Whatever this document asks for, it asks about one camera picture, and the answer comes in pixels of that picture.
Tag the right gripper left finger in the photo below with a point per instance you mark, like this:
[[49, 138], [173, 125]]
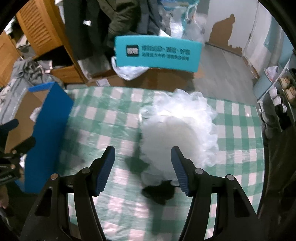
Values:
[[49, 217]]

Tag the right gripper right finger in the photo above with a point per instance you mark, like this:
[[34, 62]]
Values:
[[235, 219]]

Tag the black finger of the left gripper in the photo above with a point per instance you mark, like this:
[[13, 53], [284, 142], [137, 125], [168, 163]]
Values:
[[20, 144]]

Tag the white mesh bath pouf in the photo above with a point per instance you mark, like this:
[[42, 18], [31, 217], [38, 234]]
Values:
[[177, 119]]

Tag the person's left hand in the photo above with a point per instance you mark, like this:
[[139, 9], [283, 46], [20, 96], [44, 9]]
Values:
[[4, 198]]

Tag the grey printed tote bag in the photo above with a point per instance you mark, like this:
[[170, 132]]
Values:
[[11, 98]]

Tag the blue cardboard box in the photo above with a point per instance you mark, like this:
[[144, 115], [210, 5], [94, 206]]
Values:
[[43, 113]]

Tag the grey clothes pile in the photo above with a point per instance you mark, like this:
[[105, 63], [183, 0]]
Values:
[[32, 72]]

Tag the small black object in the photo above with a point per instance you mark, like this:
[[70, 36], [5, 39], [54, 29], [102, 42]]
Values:
[[161, 193]]

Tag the green checkered tablecloth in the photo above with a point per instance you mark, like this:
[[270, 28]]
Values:
[[103, 116]]

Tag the wooden louvered wardrobe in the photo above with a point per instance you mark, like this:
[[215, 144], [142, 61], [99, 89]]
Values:
[[43, 26]]

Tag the white shoe rack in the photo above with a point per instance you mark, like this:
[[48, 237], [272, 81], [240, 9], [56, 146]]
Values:
[[275, 93]]

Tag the hanging dark coats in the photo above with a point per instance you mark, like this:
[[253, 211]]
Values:
[[92, 26]]

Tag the white plastic bag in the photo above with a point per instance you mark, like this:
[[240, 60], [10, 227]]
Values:
[[128, 73]]

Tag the teal shoe box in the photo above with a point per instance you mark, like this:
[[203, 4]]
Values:
[[158, 52]]

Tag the clear plastic storage bag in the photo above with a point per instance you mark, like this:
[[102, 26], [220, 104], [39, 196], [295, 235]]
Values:
[[181, 20]]

